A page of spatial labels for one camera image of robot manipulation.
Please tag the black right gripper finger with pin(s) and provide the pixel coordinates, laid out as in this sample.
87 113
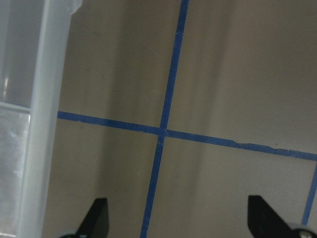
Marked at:
264 222

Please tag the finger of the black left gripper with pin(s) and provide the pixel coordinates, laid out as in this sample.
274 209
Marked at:
96 221

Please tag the clear plastic storage box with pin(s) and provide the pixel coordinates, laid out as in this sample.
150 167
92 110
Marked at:
33 42

